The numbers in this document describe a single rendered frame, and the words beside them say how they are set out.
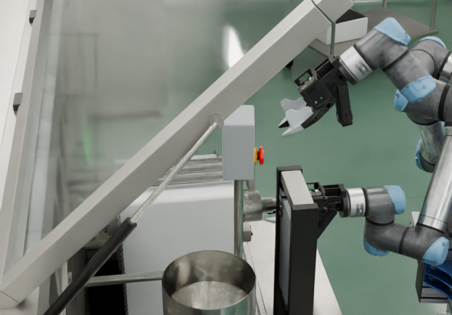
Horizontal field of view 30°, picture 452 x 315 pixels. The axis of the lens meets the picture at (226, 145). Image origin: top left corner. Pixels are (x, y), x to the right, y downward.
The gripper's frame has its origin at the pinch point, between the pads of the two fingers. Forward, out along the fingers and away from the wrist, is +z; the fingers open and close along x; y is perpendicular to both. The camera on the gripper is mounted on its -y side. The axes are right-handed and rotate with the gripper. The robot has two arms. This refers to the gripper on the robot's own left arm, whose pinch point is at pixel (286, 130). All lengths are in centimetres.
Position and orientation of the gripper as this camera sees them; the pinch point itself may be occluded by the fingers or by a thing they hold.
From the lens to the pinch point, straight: 200.3
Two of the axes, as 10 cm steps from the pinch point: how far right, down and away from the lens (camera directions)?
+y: -6.4, -6.2, -4.5
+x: 1.3, 4.8, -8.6
